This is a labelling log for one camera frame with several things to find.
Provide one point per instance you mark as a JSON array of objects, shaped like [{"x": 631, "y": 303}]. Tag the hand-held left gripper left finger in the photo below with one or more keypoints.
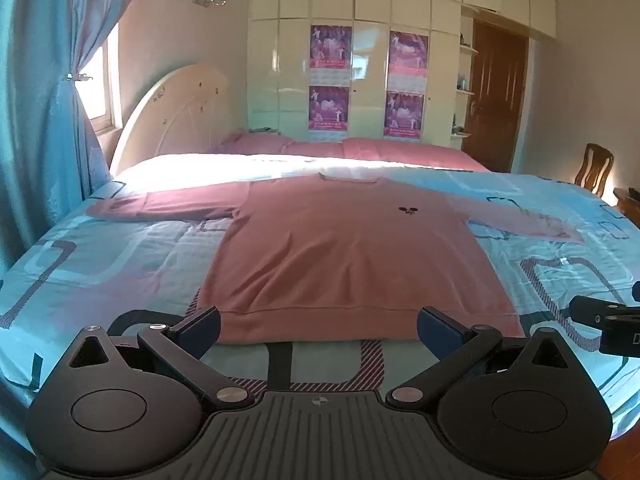
[{"x": 199, "y": 332}]

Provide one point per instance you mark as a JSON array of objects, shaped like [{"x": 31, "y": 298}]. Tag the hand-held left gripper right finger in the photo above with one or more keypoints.
[{"x": 440, "y": 332}]

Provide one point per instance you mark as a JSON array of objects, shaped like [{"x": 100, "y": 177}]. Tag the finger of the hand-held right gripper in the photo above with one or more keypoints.
[{"x": 592, "y": 310}]

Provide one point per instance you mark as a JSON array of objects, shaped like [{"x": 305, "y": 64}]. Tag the pink long-sleeved sweater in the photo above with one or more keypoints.
[{"x": 345, "y": 255}]

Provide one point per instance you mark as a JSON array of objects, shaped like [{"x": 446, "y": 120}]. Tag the dark wooden furniture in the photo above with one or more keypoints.
[{"x": 627, "y": 202}]

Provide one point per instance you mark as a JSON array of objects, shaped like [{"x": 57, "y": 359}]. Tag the wooden chair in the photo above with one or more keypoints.
[{"x": 592, "y": 165}]

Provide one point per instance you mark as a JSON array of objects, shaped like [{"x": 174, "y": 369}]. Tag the pink pillows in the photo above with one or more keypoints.
[{"x": 400, "y": 152}]

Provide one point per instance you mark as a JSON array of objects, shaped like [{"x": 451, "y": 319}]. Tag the cream bed headboard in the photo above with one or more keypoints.
[{"x": 170, "y": 115}]

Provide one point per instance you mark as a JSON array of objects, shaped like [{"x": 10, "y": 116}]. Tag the brown wooden door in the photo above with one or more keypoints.
[{"x": 495, "y": 95}]

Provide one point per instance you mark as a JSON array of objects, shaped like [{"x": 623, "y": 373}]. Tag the cream corner shelf unit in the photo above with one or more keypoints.
[{"x": 464, "y": 90}]

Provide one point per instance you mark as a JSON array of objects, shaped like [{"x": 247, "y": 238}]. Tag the window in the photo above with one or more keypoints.
[{"x": 102, "y": 95}]

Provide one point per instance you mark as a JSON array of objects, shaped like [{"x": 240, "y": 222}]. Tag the blue curtain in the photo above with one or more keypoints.
[{"x": 40, "y": 110}]

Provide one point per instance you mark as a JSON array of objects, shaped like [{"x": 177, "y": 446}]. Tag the metal curtain tieback hook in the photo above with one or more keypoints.
[{"x": 79, "y": 78}]

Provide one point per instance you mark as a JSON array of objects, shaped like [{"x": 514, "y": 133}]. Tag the cream glossy wardrobe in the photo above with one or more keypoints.
[{"x": 370, "y": 10}]

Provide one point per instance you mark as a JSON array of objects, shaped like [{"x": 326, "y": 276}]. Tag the pink wall poster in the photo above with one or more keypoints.
[
  {"x": 409, "y": 52},
  {"x": 404, "y": 112},
  {"x": 328, "y": 110},
  {"x": 331, "y": 45}
]

